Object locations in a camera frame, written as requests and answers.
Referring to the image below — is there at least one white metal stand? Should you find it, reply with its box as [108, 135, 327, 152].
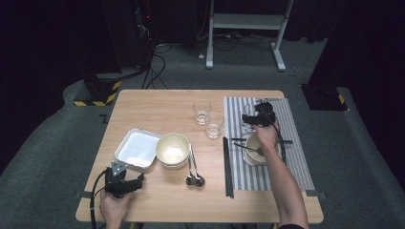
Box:
[204, 0, 295, 73]

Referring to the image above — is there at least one black floor cable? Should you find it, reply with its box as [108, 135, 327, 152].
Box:
[139, 41, 175, 91]

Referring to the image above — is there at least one dark curtain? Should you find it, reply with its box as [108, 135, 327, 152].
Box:
[347, 0, 405, 185]
[0, 0, 84, 160]

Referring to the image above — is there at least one person's left hand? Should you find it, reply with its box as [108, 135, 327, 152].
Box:
[98, 191, 135, 223]

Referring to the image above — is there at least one white square plate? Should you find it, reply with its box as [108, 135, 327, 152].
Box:
[241, 132, 283, 167]
[114, 128, 162, 170]

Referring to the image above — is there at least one cream ceramic bowl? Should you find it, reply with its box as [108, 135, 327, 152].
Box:
[155, 132, 191, 167]
[245, 133, 281, 165]
[157, 156, 191, 170]

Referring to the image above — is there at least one black stand yellow-striped base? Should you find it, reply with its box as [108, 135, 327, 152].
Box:
[73, 0, 123, 108]
[300, 0, 352, 112]

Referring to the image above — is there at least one person's right hand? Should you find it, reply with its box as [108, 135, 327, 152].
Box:
[252, 123, 281, 151]

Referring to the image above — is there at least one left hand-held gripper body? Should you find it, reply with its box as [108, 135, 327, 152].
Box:
[104, 160, 129, 198]

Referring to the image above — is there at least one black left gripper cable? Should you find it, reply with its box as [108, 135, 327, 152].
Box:
[89, 168, 109, 229]

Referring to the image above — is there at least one dark equipment rack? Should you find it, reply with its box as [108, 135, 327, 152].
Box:
[127, 0, 160, 71]

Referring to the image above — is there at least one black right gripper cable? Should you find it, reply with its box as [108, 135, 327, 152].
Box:
[256, 104, 288, 165]

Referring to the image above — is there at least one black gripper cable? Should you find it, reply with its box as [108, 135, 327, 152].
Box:
[256, 104, 288, 165]
[89, 168, 109, 229]

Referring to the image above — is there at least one brown white striped placemat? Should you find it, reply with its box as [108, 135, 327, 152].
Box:
[224, 95, 316, 192]

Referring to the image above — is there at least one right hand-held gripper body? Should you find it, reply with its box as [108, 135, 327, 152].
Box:
[253, 97, 282, 128]

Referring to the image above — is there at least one black chopstick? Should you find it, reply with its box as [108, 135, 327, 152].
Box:
[230, 138, 294, 145]
[230, 137, 293, 143]

